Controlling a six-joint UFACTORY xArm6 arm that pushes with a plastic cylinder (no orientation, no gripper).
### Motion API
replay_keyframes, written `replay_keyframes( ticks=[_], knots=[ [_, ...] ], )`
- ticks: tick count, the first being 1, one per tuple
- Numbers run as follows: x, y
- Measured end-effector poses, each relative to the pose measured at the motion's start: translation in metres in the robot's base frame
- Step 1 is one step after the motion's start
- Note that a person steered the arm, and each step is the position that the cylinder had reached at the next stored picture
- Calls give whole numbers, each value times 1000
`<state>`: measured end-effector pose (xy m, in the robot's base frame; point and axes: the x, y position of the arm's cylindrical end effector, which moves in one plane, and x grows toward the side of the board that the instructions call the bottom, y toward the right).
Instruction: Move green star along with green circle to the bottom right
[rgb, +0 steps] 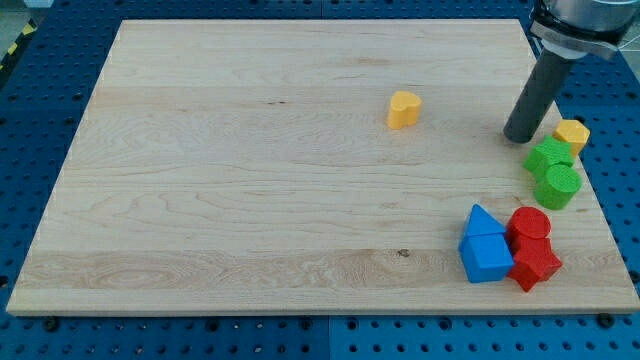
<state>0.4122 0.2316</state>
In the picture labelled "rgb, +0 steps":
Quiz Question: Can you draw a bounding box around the yellow hexagon block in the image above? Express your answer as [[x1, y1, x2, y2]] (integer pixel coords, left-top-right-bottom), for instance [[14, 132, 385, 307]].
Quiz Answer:
[[552, 119, 591, 157]]

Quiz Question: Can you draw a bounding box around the wooden board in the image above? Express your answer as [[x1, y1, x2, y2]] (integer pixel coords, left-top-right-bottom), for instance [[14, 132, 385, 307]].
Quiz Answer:
[[7, 19, 639, 316]]

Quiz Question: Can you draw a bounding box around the green cylinder block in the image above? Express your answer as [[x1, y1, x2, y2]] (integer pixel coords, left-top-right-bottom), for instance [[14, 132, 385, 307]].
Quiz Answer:
[[534, 164, 582, 210]]

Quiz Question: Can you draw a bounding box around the green star block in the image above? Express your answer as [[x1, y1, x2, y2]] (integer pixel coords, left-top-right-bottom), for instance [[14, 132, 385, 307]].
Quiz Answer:
[[523, 135, 574, 181]]

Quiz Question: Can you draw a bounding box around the red cylinder block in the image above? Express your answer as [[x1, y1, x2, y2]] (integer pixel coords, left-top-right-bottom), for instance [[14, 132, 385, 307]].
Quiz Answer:
[[505, 206, 551, 243]]

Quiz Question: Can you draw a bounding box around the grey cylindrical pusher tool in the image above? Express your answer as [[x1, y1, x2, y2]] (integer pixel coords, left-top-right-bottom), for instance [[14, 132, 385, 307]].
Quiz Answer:
[[503, 49, 574, 144]]

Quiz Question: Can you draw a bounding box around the blue triangle block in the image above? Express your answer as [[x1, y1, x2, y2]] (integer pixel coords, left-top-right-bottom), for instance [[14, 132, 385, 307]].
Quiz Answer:
[[462, 204, 506, 239]]

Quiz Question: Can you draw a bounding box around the red star block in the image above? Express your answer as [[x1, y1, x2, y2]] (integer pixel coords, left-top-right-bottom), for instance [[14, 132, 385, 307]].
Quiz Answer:
[[507, 235, 563, 292]]

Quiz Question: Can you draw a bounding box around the yellow heart block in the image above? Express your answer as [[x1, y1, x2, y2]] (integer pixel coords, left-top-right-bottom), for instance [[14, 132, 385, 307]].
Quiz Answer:
[[386, 91, 423, 130]]

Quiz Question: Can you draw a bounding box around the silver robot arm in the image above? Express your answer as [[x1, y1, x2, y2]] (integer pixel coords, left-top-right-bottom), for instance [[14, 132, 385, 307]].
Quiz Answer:
[[530, 0, 639, 60]]

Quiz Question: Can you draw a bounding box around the blue cube block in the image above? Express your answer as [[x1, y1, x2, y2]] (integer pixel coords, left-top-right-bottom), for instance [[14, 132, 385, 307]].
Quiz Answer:
[[458, 233, 514, 283]]

